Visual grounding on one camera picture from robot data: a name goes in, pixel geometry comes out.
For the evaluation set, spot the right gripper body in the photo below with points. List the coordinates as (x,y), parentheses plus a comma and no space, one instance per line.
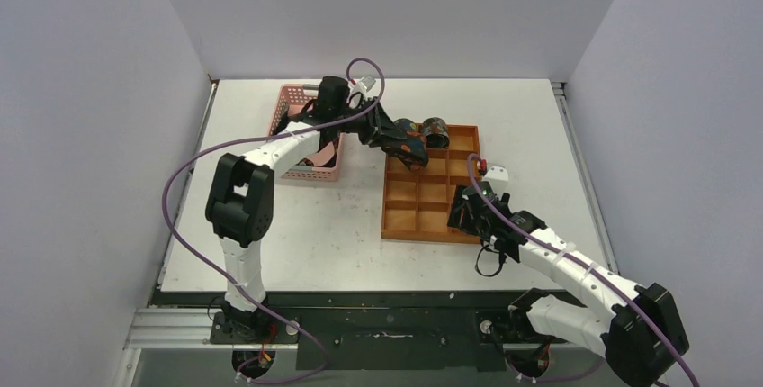
(468,211)

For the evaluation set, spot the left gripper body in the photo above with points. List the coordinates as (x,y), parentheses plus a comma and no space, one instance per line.
(364,126)

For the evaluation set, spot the orange divided tray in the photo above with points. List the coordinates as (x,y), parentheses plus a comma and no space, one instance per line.
(416,204)

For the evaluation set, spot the black orange floral tie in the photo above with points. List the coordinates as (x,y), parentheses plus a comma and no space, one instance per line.
(408,147)

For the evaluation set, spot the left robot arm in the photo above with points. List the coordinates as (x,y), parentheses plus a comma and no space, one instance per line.
(240,205)

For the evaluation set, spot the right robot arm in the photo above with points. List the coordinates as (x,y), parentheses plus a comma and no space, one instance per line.
(636,329)

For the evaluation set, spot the rolled blue green tie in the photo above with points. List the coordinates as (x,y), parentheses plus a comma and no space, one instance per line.
(408,126)

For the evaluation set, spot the rolled dark floral tie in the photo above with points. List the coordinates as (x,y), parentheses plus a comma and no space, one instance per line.
(435,131)

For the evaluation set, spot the pink plastic basket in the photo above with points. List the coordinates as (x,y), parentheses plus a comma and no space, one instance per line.
(302,156)

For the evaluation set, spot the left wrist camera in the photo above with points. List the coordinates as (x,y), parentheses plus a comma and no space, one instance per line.
(359,91)

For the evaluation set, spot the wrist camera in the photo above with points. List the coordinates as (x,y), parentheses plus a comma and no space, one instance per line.
(492,173)
(359,91)

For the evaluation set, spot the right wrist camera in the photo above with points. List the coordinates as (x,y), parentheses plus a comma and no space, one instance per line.
(492,173)

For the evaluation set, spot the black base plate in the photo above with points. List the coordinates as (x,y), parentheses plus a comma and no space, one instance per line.
(384,330)

